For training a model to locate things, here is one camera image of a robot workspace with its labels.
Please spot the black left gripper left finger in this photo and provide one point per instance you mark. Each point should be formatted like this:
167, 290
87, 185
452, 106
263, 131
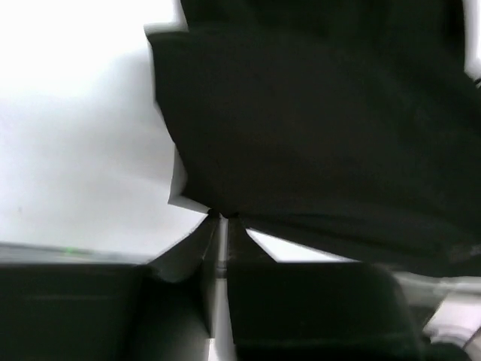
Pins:
158, 310

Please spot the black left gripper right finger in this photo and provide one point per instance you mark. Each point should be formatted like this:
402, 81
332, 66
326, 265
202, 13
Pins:
314, 310

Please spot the black shorts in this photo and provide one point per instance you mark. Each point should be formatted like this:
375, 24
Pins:
348, 126

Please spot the silver aluminium table rail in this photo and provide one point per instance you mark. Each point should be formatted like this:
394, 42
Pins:
31, 253

